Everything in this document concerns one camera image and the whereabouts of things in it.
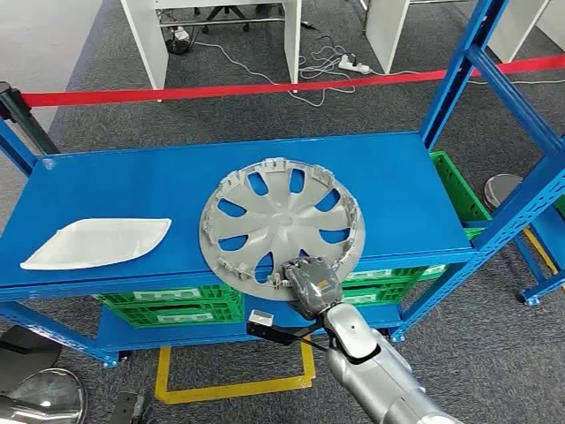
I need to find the grey plastic wheel hubcap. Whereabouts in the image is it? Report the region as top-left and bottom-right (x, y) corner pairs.
(198, 156), (367, 302)

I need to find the blue metal shelf rack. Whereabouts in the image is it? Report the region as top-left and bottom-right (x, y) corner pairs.
(0, 0), (565, 370)

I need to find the red barrier belt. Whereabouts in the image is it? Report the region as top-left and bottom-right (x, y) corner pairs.
(22, 53), (565, 109)

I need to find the green plastic crate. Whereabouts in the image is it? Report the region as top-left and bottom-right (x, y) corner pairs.
(94, 284), (246, 329)
(342, 150), (493, 308)

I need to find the white power strip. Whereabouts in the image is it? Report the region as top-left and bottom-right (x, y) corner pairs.
(339, 54), (372, 75)

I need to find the black office chair base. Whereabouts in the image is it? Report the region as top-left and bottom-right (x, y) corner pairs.
(194, 4), (250, 34)

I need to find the white office desk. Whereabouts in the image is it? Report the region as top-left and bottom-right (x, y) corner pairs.
(364, 0), (552, 74)
(120, 0), (303, 90)

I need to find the white plastic lamp cover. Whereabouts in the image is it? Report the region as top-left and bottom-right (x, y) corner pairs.
(20, 217), (172, 271)

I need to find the dark robot left foot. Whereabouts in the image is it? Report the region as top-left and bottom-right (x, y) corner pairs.
(110, 391), (146, 424)

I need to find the round metal stanchion base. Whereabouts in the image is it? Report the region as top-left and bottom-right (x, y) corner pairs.
(483, 173), (524, 213)
(0, 367), (88, 424)

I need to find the black stanchion pole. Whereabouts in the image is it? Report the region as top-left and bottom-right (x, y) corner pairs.
(0, 81), (60, 156)

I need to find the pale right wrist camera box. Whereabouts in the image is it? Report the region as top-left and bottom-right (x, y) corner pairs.
(246, 309), (275, 341)

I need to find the white floor cable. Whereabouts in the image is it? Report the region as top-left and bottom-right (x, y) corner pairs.
(194, 41), (357, 109)

